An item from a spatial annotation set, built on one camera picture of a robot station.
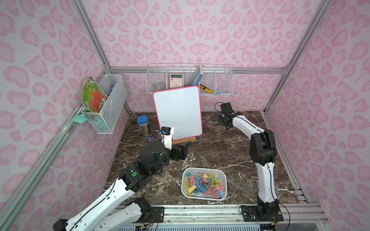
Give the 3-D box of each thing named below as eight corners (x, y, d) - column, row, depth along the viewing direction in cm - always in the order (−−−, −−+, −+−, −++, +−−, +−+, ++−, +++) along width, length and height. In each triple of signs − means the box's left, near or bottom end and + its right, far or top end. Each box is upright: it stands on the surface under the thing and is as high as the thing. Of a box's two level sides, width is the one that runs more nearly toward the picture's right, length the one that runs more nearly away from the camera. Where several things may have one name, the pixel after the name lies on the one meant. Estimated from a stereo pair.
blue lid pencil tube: (144, 141, 105) (136, 122, 89) (146, 135, 108) (138, 115, 92) (153, 141, 105) (145, 122, 89) (154, 134, 108) (147, 115, 92)
